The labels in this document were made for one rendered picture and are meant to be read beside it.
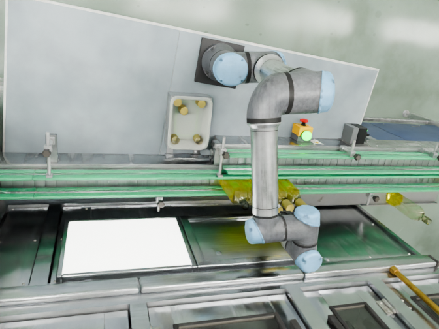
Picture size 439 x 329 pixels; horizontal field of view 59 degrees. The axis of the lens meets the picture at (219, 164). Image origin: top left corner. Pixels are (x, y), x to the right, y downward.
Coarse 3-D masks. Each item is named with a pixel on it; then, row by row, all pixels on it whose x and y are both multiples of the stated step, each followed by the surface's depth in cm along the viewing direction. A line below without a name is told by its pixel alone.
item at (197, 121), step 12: (180, 96) 154; (192, 108) 164; (204, 108) 164; (180, 120) 165; (192, 120) 166; (204, 120) 165; (168, 132) 158; (180, 132) 167; (192, 132) 168; (204, 132) 165; (168, 144) 160; (180, 144) 164; (192, 144) 166; (204, 144) 165
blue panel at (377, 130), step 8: (368, 128) 230; (376, 128) 232; (384, 128) 235; (392, 128) 237; (400, 128) 240; (408, 128) 243; (416, 128) 245; (424, 128) 248; (432, 128) 251; (376, 136) 213; (384, 136) 215; (392, 136) 217; (400, 136) 219; (408, 136) 222; (416, 136) 224; (424, 136) 226; (432, 136) 229
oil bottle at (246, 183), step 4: (240, 180) 162; (244, 180) 162; (248, 180) 163; (244, 184) 158; (248, 184) 159; (244, 188) 156; (248, 188) 155; (248, 192) 152; (248, 196) 152; (248, 200) 152
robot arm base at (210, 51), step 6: (210, 48) 156; (216, 48) 152; (222, 48) 152; (228, 48) 153; (204, 54) 155; (210, 54) 152; (204, 60) 155; (210, 60) 150; (204, 66) 156; (204, 72) 159; (210, 72) 154; (210, 78) 159
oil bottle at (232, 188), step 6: (222, 180) 164; (228, 180) 160; (234, 180) 160; (222, 186) 164; (228, 186) 157; (234, 186) 155; (240, 186) 155; (228, 192) 157; (234, 192) 150; (240, 192) 150; (246, 192) 152; (234, 198) 150; (246, 198) 151
